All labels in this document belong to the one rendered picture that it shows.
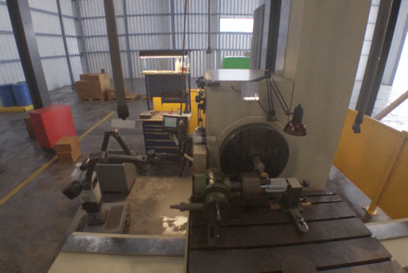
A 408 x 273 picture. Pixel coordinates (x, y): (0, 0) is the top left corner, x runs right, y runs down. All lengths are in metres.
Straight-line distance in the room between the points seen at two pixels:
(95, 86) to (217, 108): 8.03
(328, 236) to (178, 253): 1.03
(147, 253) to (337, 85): 1.91
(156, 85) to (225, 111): 2.40
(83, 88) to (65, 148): 5.34
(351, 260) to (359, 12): 1.62
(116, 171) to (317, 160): 2.56
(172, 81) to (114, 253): 2.78
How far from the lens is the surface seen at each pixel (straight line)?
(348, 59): 1.77
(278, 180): 1.45
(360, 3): 1.81
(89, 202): 2.41
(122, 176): 3.07
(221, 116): 1.46
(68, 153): 4.47
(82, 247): 1.86
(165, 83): 3.63
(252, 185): 1.32
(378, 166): 3.45
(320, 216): 1.66
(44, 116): 4.90
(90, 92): 9.37
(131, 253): 1.69
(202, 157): 1.50
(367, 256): 1.59
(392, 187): 3.35
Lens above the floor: 2.10
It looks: 21 degrees down
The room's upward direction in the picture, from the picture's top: straight up
